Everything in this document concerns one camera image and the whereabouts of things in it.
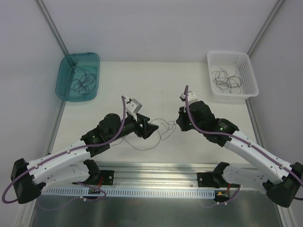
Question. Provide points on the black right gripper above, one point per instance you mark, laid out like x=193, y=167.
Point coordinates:
x=183, y=119

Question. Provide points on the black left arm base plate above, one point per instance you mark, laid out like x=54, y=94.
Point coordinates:
x=106, y=177

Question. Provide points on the left aluminium frame post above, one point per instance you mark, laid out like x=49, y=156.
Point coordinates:
x=48, y=18

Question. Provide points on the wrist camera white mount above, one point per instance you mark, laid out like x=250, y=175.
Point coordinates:
x=191, y=97
x=132, y=107

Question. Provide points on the aluminium mounting rail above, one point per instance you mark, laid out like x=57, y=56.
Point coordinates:
x=155, y=175

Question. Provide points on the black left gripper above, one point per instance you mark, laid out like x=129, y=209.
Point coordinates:
x=142, y=127

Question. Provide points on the right aluminium frame post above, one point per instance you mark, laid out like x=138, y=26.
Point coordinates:
x=266, y=25

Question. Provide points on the aluminium frame post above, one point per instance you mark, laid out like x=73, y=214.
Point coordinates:
x=48, y=18
x=266, y=25

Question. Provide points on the teal plastic bin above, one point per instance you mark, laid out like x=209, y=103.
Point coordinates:
x=78, y=77

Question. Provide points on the white slotted cable duct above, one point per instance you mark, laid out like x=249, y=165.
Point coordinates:
x=132, y=192

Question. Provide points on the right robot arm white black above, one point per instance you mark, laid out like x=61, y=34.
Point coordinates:
x=280, y=180

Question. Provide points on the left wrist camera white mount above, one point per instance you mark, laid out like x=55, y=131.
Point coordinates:
x=132, y=107

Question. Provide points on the white perforated plastic basket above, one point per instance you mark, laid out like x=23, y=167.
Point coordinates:
x=232, y=77

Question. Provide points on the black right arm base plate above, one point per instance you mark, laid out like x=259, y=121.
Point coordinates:
x=205, y=179

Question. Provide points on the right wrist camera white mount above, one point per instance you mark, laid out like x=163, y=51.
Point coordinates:
x=191, y=97

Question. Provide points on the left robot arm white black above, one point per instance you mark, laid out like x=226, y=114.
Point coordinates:
x=74, y=164

